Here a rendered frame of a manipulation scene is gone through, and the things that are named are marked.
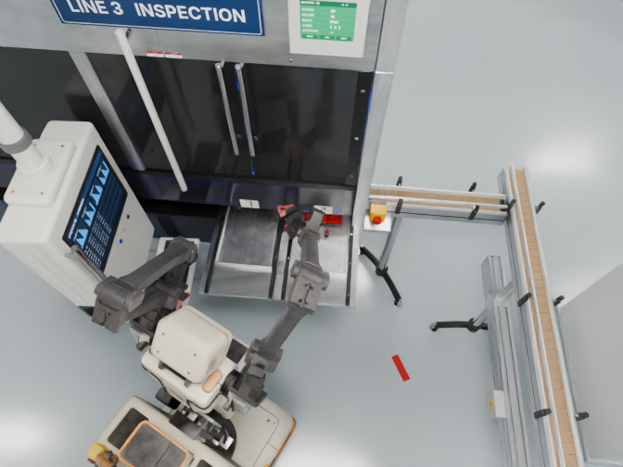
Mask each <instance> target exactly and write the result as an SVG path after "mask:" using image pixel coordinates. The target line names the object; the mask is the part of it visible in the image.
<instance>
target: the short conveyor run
mask: <svg viewBox="0 0 623 467"><path fill-rule="evenodd" d="M402 179H403V177H402V176H400V177H399V179H398V180H397V184H396V186H393V185H381V184H372V185H371V190H370V195H369V199H368V200H371V201H383V202H387V212H390V217H401V218H413V219H424V220H435V221H458V222H469V223H480V224H491V225H501V226H502V224H503V222H504V221H505V220H506V218H507V211H506V210H507V208H508V206H506V205H505V198H506V195H500V194H488V193H476V192H474V191H475V189H476V187H477V183H476V182H473V183H472V185H471V186H470V188H469V190H468V192H465V191H452V190H440V189H428V188H417V187H405V186H401V184H402Z"/></svg>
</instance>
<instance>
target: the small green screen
mask: <svg viewBox="0 0 623 467"><path fill-rule="evenodd" d="M369 6H370V0H287V7H288V28H289V49H290V53H294V54H308V55H322V56H336V57H363V51H364V44H365V36H366V29H367V21H368V13H369Z"/></svg>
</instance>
